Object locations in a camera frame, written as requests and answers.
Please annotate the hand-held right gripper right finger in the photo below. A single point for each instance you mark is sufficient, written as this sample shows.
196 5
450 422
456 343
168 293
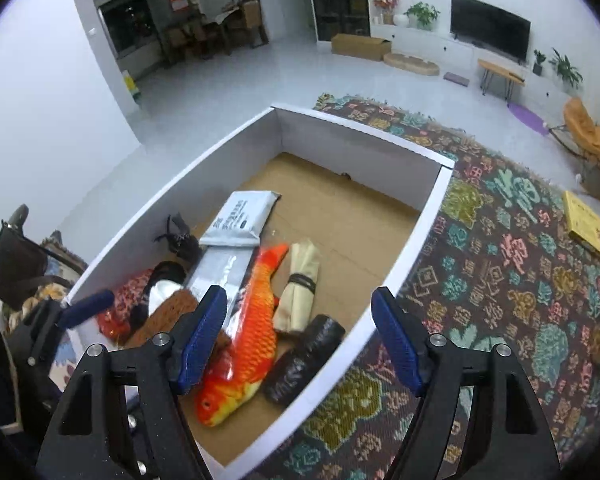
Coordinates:
397 342

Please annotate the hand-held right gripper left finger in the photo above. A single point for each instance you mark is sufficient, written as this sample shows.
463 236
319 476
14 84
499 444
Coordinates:
202 340

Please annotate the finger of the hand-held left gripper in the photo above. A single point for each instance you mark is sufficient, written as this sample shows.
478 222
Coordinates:
87 306

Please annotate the red patterned cloth roll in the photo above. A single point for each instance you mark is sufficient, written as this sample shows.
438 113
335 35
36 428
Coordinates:
122 307

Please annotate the brown knitted hat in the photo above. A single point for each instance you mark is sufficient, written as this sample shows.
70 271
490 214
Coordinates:
167 317

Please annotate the orange plush fish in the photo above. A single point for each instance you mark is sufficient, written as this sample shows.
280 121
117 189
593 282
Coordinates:
250 340

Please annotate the white plush toy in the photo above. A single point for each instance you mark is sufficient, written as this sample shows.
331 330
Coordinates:
162 292

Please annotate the clear plastic bag grey item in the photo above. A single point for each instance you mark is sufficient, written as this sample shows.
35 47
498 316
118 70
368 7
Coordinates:
220 272

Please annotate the black mesh roll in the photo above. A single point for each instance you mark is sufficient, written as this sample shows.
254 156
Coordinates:
305 360

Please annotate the black lace bundle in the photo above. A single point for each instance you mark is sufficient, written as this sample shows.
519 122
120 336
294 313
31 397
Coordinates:
180 242

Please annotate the beige cloth roll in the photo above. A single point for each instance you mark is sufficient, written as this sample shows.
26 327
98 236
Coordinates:
297 290

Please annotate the grey white packet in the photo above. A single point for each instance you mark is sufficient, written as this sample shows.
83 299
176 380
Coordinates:
240 217

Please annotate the white cardboard box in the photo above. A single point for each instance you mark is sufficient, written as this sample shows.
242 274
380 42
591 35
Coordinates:
355 150

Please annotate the black bag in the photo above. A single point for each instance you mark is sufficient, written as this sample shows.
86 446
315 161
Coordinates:
15 260

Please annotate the yellow flat box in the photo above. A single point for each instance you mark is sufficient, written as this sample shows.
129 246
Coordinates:
587 225

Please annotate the yellow green floor sign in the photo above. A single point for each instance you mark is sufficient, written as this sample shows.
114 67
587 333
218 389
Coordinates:
131 85

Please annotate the purple floor mat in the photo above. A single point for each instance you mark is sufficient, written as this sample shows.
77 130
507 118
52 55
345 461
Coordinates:
527 117

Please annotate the grey floor mat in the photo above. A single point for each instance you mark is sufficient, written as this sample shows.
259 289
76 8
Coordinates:
456 78

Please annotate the dark glass sliding door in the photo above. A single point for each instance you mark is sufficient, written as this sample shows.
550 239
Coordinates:
130 25

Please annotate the mustard rocking armchair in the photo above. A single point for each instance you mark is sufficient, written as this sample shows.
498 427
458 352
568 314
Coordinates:
585 125

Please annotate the wooden coffee table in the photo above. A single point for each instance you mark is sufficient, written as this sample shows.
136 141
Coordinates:
500 71

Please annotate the brown cardboard box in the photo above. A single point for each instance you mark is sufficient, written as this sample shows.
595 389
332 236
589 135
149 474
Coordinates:
360 46

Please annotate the wooden dining table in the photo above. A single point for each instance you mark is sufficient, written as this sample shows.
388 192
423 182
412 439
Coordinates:
205 30

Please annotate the small plant dark pot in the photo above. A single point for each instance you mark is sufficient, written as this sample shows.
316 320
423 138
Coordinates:
539 62

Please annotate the large leafy potted plant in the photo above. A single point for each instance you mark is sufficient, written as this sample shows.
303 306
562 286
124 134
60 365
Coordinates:
565 69

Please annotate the white round vase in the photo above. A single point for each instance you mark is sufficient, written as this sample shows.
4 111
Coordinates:
401 19

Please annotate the flat screen television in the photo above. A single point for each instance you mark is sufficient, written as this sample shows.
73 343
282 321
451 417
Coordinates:
490 27

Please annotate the green potted plant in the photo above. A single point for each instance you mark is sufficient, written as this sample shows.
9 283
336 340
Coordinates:
422 14

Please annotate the red flower arrangement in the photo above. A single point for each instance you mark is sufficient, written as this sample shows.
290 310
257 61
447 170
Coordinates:
386 5

